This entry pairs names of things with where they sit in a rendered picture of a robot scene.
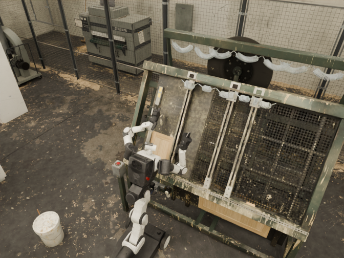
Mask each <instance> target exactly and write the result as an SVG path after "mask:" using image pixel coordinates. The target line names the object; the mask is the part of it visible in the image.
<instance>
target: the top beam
mask: <svg viewBox="0 0 344 258"><path fill-rule="evenodd" d="M142 68H143V69H146V70H150V71H153V72H157V73H161V74H165V75H169V76H173V77H178V75H181V76H185V77H187V75H188V72H193V71H188V70H184V69H179V68H175V67H171V66H167V65H163V64H159V63H155V62H151V61H146V60H145V61H144V63H143V67H142ZM193 73H197V72H193ZM178 78H181V77H178ZM182 79H185V78H182ZM196 79H197V80H201V81H205V82H210V83H214V84H218V85H222V86H225V87H230V85H231V82H236V81H232V80H227V79H223V78H218V77H214V76H210V75H206V74H201V73H197V76H196ZM196 82H197V81H196ZM198 83H201V82H198ZM236 83H240V82H236ZM202 84H205V83H202ZM206 85H209V84H206ZM210 86H213V85H210ZM213 87H216V86H213ZM255 87H256V86H253V85H249V84H245V83H241V86H240V90H241V91H245V92H249V93H253V92H254V88H255ZM217 88H220V87H217ZM257 88H260V87H257ZM221 89H224V88H221ZM261 89H265V88H261ZM225 90H228V89H225ZM256 94H259V95H261V94H262V91H261V90H257V91H256ZM264 96H266V97H270V98H274V99H278V100H281V102H278V103H282V104H286V105H290V106H294V107H297V108H301V109H305V110H309V111H313V112H317V113H321V114H325V115H329V116H333V117H337V118H341V119H344V107H343V106H339V105H334V104H330V103H326V102H321V101H317V100H313V99H309V98H304V97H300V96H295V95H291V94H287V93H282V92H278V91H274V90H270V89H265V92H264ZM263 99H265V98H263ZM266 100H269V99H266ZM270 101H273V100H270ZM274 102H277V101H274Z"/></svg>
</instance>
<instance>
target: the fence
mask: <svg viewBox="0 0 344 258"><path fill-rule="evenodd" d="M160 88H162V91H161V92H159V90H158V94H159V93H160V94H161V95H160V97H158V94H157V99H156V103H155V104H156V105H158V108H159V107H160V103H161V99H162V95H163V91H164V87H160V86H159V89H160ZM152 133H153V132H150V131H149V130H148V134H147V139H146V142H150V141H151V137H152Z"/></svg>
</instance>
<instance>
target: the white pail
mask: <svg viewBox="0 0 344 258"><path fill-rule="evenodd" d="M37 211H38V209H37ZM38 213H39V211H38ZM33 230H34V231H35V233H36V234H37V235H39V236H40V238H41V239H42V241H43V242H44V244H45V245H46V246H48V247H54V246H57V245H58V244H60V243H61V242H62V240H63V238H64V232H63V230H62V226H61V224H60V218H59V216H58V214H57V213H56V212H53V211H48V212H44V213H42V214H40V213H39V216H38V217H37V218H36V219H35V220H34V222H33Z"/></svg>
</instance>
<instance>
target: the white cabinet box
mask: <svg viewBox="0 0 344 258"><path fill-rule="evenodd" d="M26 112H28V109H27V107H26V104H25V102H24V99H23V97H22V94H21V92H20V90H19V87H18V85H17V82H16V80H15V77H14V75H13V72H12V70H11V67H10V65H9V62H8V60H7V57H6V55H5V52H4V49H3V47H2V44H1V42H0V123H2V124H4V123H7V122H9V121H11V120H13V119H14V118H16V117H18V116H20V115H22V114H24V113H26Z"/></svg>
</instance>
